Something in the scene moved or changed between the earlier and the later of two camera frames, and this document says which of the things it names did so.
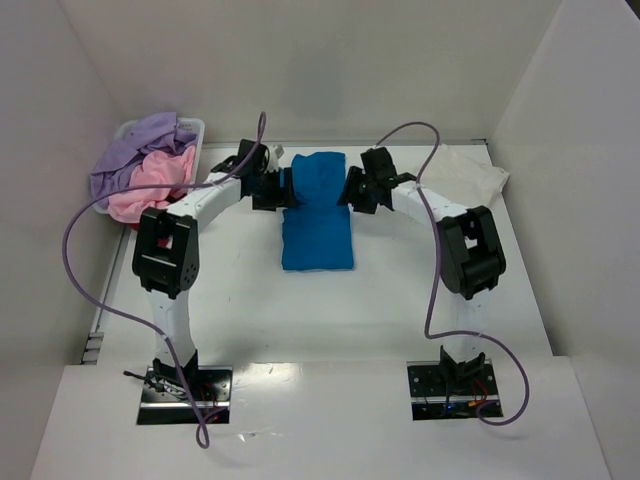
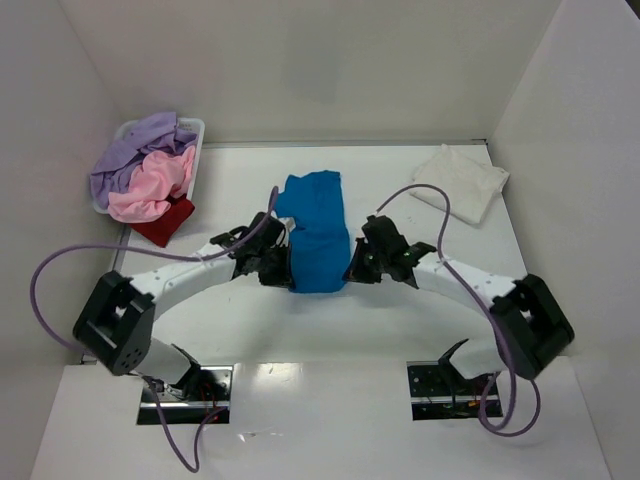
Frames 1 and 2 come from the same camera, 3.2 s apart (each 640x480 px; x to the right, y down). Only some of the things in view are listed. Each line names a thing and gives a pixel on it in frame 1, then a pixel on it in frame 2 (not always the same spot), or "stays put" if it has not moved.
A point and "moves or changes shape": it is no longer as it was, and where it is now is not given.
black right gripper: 353,187 to 358,265
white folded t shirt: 461,180 stays put
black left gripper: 282,188 to 279,267
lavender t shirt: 154,134 stays put
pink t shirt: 159,168 stays put
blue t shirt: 317,233 moves or changes shape
